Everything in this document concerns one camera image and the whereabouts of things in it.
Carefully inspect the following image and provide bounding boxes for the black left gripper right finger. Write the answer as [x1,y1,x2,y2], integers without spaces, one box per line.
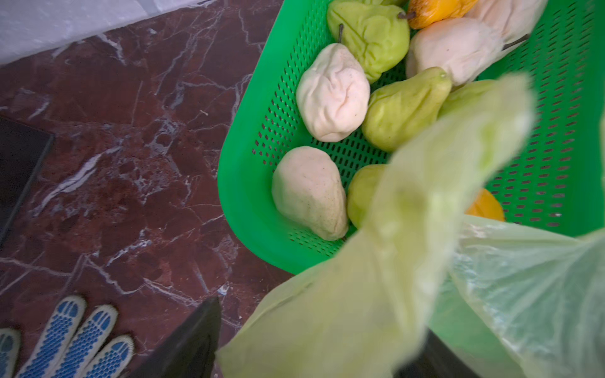
[394,331,479,378]

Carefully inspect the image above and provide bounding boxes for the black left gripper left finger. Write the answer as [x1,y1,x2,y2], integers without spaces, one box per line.
[129,297,222,378]

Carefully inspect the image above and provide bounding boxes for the green avocado print plastic bag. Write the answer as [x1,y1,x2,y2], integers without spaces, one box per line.
[217,72,604,377]

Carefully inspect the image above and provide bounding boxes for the orange pear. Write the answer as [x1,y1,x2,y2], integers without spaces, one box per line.
[466,189,506,222]
[400,0,477,30]

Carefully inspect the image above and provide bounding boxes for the blue white work glove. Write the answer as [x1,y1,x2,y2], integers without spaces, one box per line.
[1,295,135,377]

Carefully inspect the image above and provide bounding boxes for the green pear lower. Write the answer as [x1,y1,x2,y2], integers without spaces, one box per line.
[347,164,387,228]

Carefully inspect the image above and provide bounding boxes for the white pear front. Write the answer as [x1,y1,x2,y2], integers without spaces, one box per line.
[272,146,348,241]

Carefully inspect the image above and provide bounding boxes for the white pear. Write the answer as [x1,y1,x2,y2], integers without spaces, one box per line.
[406,18,504,87]
[465,0,548,52]
[296,43,370,143]
[272,146,348,241]

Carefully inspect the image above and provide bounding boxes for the green plastic perforated basket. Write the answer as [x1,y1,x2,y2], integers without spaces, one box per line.
[217,1,604,274]

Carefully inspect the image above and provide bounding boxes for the green pear middle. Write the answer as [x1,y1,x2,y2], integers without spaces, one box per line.
[362,67,452,153]

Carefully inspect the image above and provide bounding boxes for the green pear front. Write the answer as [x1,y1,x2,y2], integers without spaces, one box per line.
[438,80,496,118]

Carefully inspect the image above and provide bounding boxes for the white pear upper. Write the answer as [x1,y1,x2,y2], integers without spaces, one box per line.
[406,18,504,87]

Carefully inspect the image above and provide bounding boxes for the green pear with stem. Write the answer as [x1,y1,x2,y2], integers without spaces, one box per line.
[326,1,411,83]

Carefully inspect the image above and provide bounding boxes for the white pear far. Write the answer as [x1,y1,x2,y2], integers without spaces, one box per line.
[465,0,548,52]

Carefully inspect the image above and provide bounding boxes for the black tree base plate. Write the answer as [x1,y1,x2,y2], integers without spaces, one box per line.
[1,117,55,240]

